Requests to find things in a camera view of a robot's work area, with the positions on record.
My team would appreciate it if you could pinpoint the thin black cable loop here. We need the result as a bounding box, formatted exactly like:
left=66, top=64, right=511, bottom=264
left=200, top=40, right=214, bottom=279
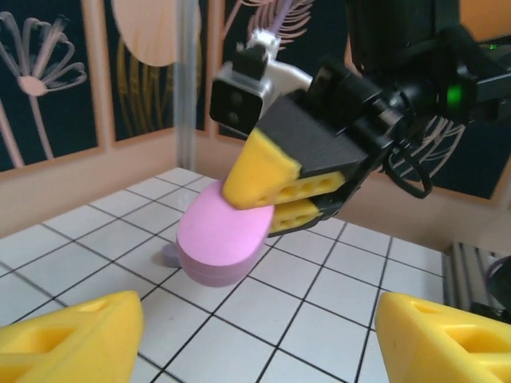
left=381, top=145, right=435, bottom=200

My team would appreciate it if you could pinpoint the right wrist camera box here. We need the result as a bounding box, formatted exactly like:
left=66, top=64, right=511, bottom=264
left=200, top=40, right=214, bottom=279
left=209, top=30, right=315, bottom=140

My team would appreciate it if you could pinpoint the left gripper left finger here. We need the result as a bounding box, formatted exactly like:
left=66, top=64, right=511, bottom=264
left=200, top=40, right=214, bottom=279
left=0, top=290, right=145, bottom=383

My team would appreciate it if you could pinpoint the aluminium corner post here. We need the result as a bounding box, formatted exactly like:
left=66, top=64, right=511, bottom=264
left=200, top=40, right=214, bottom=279
left=173, top=0, right=200, bottom=173

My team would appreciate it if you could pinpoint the pink earbud charging case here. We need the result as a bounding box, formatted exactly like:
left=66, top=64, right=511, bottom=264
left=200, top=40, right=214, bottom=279
left=176, top=179, right=276, bottom=289

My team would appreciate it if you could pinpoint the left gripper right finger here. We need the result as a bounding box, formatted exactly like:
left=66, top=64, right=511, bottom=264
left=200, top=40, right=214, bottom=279
left=377, top=292, right=511, bottom=383

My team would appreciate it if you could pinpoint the aluminium mounting rail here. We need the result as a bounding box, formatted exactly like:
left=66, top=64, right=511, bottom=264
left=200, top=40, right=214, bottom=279
left=441, top=239, right=511, bottom=316

